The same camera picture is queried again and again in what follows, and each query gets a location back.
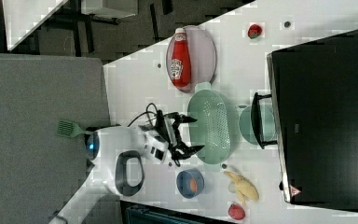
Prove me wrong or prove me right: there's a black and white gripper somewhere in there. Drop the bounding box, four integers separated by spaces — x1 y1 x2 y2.
139 110 204 167

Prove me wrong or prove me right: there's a green plastic strainer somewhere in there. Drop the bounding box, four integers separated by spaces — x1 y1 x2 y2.
187 82 231 164

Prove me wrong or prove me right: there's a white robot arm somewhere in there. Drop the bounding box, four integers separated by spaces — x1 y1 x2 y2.
48 111 203 224

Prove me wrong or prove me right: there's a blue bowl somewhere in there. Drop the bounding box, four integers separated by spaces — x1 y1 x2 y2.
176 169 204 199

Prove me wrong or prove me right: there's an orange carrot piece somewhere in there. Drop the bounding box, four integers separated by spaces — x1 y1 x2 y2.
189 179 198 193

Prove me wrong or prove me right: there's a red ketchup bottle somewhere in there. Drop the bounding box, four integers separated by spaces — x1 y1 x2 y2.
170 28 191 88

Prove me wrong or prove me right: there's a green mug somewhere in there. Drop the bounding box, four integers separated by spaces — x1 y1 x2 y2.
238 105 276 145

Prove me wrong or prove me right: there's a grey round plate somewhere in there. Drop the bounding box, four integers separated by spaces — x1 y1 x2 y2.
166 25 216 92

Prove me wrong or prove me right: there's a yellow banana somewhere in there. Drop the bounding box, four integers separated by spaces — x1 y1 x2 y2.
224 171 259 205

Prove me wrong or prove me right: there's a red apple toy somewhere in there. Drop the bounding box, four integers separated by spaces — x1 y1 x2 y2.
228 203 245 220

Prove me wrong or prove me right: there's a green spatula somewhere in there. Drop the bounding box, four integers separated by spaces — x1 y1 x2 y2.
56 119 91 138

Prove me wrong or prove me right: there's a red strawberry toy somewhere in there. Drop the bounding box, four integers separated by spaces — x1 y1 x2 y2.
247 24 263 39

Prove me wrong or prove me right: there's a grey fabric panel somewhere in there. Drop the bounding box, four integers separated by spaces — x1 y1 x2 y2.
0 54 110 224

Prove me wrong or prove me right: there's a black toaster oven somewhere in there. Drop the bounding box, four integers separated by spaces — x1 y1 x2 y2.
267 29 358 212

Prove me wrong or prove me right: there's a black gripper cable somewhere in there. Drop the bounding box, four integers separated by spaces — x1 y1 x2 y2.
127 102 160 128

